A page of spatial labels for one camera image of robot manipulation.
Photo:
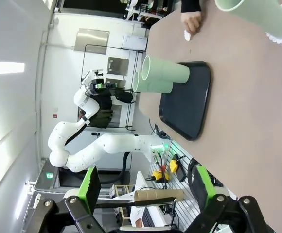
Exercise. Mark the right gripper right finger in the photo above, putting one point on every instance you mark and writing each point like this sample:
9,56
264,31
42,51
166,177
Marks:
204,191

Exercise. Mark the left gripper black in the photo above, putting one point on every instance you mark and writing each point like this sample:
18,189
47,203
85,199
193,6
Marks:
94,89

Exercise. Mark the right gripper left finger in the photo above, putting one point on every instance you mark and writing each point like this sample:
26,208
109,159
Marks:
87,194

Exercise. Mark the light green plastic cup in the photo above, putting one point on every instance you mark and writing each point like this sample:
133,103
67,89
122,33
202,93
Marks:
155,87
172,71
252,14

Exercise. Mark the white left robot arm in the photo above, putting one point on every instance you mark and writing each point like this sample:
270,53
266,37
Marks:
94,150

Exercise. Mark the person's right forearm black sleeve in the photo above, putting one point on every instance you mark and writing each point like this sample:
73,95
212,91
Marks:
190,4

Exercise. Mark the person's right hand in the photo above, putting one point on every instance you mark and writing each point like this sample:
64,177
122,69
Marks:
192,21

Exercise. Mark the dark hanging jackets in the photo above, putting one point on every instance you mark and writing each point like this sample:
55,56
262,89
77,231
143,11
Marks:
104,111

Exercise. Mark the black hanging bag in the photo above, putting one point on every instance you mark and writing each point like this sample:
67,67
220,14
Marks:
124,95

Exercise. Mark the wooden crate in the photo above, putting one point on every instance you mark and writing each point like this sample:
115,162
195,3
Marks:
121,191

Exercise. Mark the yellow emergency stop box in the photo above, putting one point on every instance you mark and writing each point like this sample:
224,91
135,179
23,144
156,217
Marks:
158,176
173,165

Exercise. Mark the black metal clothes rack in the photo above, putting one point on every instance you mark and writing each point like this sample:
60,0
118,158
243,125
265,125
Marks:
133,72

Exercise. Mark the green exit sign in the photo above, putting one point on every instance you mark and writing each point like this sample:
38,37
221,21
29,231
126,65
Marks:
48,175

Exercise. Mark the brown cardboard tube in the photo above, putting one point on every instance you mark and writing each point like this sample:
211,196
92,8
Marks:
158,194

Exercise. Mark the thin black rod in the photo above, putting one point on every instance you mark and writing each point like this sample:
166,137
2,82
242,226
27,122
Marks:
143,203

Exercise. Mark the black plastic serving tray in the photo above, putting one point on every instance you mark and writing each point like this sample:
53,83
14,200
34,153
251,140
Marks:
187,109

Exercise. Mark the rectangular ceiling light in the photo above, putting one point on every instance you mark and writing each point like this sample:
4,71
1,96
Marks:
9,68

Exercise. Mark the small metal wall plate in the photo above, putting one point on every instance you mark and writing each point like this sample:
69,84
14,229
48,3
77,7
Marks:
118,66

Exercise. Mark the large metal wall plate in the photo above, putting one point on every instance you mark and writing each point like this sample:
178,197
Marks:
91,40

